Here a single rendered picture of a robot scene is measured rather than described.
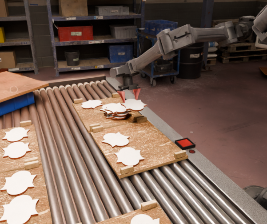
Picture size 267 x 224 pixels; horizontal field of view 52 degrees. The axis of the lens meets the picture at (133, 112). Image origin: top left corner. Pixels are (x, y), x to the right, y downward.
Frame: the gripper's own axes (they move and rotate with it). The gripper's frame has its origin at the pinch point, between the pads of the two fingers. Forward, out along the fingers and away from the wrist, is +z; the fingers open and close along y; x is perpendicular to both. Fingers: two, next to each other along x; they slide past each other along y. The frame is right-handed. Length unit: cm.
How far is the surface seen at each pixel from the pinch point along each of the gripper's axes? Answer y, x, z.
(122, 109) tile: 3.3, -4.8, 5.0
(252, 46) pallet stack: -436, -317, -1
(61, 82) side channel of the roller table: 23, -82, -9
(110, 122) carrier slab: 12.3, -3.3, 11.2
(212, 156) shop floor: -117, -77, 92
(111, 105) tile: 7.4, -12.2, 3.1
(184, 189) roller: 5, 58, 28
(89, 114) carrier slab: 19.7, -19.3, 7.1
